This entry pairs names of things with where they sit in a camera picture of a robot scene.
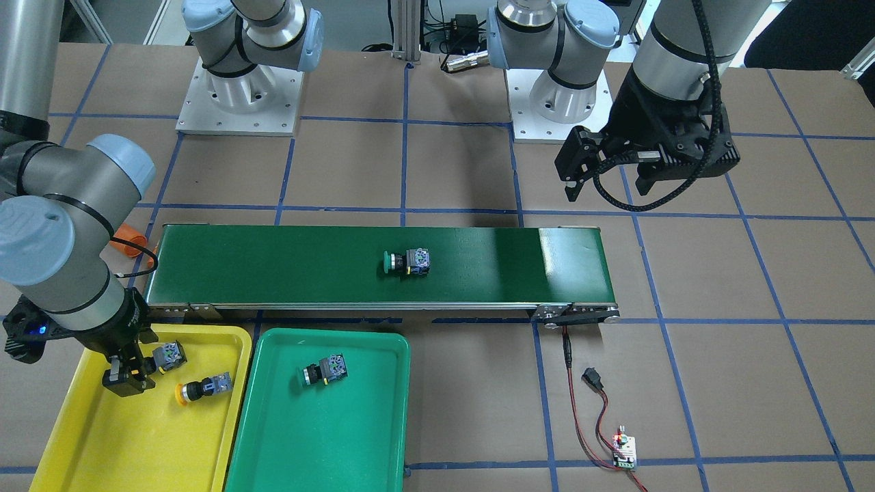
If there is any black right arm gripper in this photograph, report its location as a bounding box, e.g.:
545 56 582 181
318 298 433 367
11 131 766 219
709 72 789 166
2 288 157 398

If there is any plain orange cylinder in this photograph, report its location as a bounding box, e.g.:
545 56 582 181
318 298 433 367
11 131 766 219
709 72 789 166
109 222 149 259

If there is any small controller circuit board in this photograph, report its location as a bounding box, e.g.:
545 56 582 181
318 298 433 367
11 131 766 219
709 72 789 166
612 426 638 472

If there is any yellow push button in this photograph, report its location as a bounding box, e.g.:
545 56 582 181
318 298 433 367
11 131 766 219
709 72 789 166
144 340 188 374
173 372 232 406

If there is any yellow push button front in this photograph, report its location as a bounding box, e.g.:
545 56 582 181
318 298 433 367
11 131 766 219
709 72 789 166
173 372 232 406

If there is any green conveyor belt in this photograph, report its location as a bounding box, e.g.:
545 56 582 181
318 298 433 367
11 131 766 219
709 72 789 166
145 224 621 325

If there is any yellow plastic tray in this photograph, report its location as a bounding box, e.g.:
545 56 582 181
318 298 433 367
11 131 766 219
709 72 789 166
30 324 253 491

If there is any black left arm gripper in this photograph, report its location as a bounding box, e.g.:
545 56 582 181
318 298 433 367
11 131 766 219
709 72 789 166
555 70 713 202

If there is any green push button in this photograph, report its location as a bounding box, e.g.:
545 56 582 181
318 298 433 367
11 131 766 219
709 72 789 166
302 354 348 387
382 248 431 276

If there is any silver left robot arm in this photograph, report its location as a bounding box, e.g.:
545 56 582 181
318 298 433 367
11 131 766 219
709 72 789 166
177 1 766 310

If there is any aluminium frame post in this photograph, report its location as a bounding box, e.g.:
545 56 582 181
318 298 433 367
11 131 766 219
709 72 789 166
387 1 424 65

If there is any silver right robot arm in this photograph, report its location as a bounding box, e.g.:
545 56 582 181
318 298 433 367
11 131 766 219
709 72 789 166
2 1 325 364

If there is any green plastic tray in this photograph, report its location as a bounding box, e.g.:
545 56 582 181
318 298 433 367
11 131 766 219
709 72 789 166
224 327 412 491

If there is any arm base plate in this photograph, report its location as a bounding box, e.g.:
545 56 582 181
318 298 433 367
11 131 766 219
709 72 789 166
176 62 306 138
506 69 613 144

